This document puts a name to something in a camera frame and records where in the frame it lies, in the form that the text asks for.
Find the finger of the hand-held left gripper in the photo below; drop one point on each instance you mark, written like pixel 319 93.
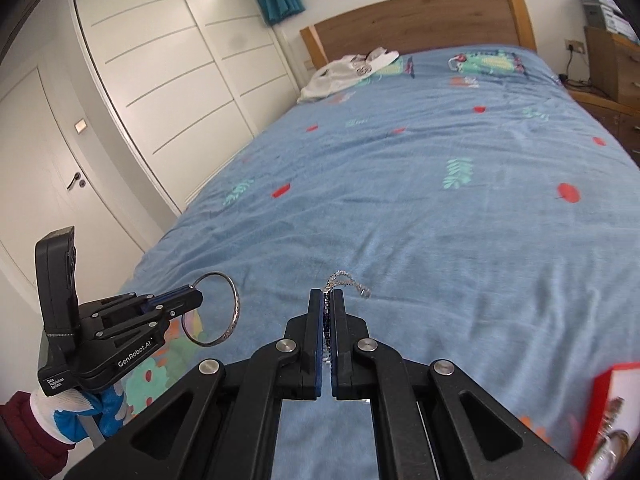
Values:
pixel 175 305
pixel 130 300

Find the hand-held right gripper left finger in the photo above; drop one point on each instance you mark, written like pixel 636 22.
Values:
pixel 316 320

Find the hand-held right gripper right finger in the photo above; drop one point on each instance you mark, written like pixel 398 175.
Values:
pixel 338 330

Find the thin silver bangle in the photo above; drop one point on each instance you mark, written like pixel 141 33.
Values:
pixel 235 305

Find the red jewelry box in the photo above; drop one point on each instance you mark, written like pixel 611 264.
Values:
pixel 590 420

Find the person's left forearm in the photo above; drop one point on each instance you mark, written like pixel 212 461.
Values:
pixel 30 440

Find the person's left hand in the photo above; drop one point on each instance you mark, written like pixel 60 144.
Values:
pixel 65 417

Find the white door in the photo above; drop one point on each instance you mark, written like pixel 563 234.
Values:
pixel 40 160

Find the white wardrobe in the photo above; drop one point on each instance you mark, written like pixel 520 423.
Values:
pixel 175 85

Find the white garment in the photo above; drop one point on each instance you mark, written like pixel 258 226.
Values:
pixel 340 77

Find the wooden headboard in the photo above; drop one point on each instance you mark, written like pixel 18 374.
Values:
pixel 425 25

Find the wooden dresser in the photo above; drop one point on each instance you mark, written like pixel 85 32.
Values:
pixel 615 70

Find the stack of storage boxes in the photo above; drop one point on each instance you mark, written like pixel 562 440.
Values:
pixel 605 12

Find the light switch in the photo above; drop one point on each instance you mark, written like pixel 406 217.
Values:
pixel 80 125

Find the wall socket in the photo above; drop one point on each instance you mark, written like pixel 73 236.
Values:
pixel 575 46

